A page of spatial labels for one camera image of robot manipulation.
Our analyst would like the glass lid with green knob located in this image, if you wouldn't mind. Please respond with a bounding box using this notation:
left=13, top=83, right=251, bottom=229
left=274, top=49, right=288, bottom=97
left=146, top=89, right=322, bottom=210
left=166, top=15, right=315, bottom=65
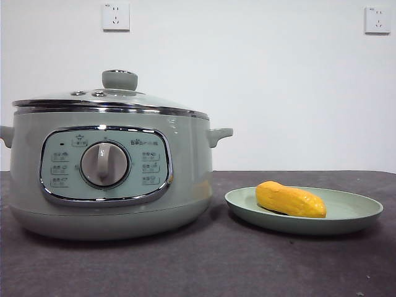
left=12, top=69, right=209, bottom=119

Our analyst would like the yellow corn cob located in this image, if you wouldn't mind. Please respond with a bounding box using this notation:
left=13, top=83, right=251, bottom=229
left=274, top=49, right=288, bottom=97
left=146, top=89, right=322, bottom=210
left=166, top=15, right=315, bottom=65
left=255, top=181, right=327, bottom=218

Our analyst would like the pale green electric steamer pot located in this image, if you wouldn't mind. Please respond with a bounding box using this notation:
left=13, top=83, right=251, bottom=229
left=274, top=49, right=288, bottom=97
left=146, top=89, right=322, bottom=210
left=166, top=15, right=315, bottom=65
left=0, top=110, right=234, bottom=241

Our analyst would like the pale green round plate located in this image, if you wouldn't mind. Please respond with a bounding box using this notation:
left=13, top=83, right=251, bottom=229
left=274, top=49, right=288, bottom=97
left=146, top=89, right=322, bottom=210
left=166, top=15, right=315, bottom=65
left=225, top=186, right=384, bottom=236

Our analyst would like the white wall socket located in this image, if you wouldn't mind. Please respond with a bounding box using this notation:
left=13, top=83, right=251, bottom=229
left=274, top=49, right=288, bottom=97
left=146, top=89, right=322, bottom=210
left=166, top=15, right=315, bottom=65
left=364, top=6, right=391, bottom=35
left=102, top=2, right=131, bottom=32

